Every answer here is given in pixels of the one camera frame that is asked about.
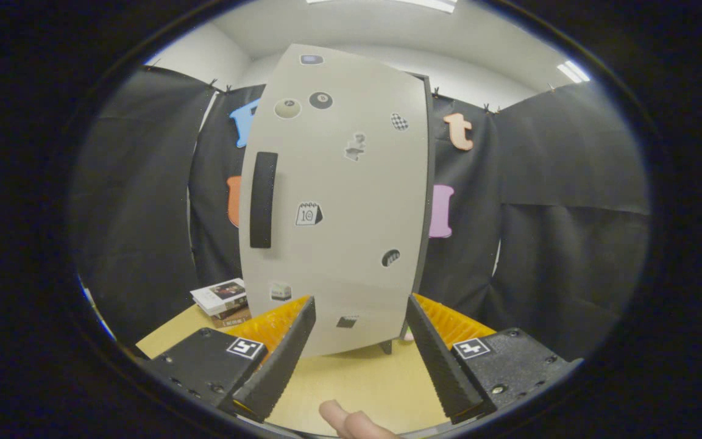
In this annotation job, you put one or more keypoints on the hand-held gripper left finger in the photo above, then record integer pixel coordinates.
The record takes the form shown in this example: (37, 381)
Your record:
(278, 366)

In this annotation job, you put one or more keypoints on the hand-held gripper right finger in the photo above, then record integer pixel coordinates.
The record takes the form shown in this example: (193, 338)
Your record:
(442, 366)

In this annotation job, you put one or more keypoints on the light grey shoe cabinet door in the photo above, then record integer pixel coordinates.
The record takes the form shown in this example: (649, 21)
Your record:
(339, 256)

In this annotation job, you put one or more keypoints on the dark grey shoe cabinet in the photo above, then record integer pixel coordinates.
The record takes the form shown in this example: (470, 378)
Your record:
(429, 183)

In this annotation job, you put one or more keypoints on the pink and green plush toy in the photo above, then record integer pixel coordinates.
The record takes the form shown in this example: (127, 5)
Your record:
(409, 334)

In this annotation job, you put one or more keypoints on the brown book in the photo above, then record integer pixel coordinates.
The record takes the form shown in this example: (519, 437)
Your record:
(235, 321)

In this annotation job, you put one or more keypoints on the dark book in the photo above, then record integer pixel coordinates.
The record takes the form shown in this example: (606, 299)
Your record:
(232, 312)

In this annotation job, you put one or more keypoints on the white book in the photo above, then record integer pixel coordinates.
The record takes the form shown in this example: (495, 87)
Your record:
(217, 294)

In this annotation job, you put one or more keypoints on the black backdrop cloth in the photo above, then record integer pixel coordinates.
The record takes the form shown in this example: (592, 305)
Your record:
(570, 244)

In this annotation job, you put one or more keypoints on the small ceiling light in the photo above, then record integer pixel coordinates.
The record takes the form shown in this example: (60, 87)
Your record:
(573, 71)

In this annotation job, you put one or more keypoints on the long ceiling light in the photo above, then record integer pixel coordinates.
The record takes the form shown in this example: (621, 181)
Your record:
(418, 5)

